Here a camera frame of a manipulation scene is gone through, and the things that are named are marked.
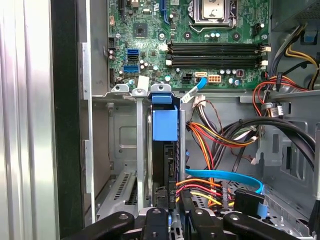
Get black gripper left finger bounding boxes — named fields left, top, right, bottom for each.
left=83, top=187, right=171, bottom=240

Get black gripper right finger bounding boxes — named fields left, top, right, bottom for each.
left=178, top=189, right=302, bottom=240

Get red orange power wire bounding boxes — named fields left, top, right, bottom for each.
left=167, top=176, right=237, bottom=210

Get hard disk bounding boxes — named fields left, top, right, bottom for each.
left=147, top=93, right=181, bottom=213

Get grey metal disk bay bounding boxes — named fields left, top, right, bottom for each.
left=91, top=83, right=187, bottom=222

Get grey metal drive cage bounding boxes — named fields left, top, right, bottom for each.
left=238, top=88, right=320, bottom=183

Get white paper tag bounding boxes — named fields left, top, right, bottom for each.
left=136, top=74, right=150, bottom=90

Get orange board connector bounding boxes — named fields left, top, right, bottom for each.
left=208, top=74, right=223, bottom=85

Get black board connector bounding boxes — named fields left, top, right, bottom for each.
left=181, top=72, right=194, bottom=85

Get black open PC case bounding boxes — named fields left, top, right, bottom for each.
left=49, top=0, right=320, bottom=240

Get black RAM slot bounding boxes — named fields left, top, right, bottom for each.
left=166, top=48, right=271, bottom=55
left=166, top=42, right=271, bottom=50
left=166, top=54, right=270, bottom=62
left=166, top=61, right=270, bottom=68

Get green motherboard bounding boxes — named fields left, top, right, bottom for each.
left=107, top=0, right=272, bottom=91

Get black square chipset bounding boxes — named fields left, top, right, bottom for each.
left=133, top=23, right=148, bottom=38

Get metal socket cover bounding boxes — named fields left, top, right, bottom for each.
left=189, top=0, right=238, bottom=27

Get blue expansion slot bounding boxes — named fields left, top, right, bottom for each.
left=160, top=0, right=170, bottom=25

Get silver CPU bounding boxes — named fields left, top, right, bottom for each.
left=201, top=0, right=229, bottom=20

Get black expansion slot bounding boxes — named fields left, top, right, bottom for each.
left=118, top=0, right=127, bottom=23

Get grey power supply unit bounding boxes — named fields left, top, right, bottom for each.
left=271, top=0, right=320, bottom=32

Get orange red wire bundle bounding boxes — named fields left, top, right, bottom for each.
left=186, top=121, right=260, bottom=181

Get thin multicolour wire bundle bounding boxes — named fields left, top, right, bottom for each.
left=191, top=95, right=224, bottom=133

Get black cable bundle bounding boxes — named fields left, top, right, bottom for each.
left=212, top=117, right=316, bottom=173

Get red orange drive wires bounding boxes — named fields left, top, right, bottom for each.
left=252, top=74, right=310, bottom=118

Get light blue labelled data wire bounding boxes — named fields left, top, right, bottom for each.
left=181, top=76, right=209, bottom=103

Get yellow black wire bundle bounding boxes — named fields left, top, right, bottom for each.
left=271, top=23, right=320, bottom=91

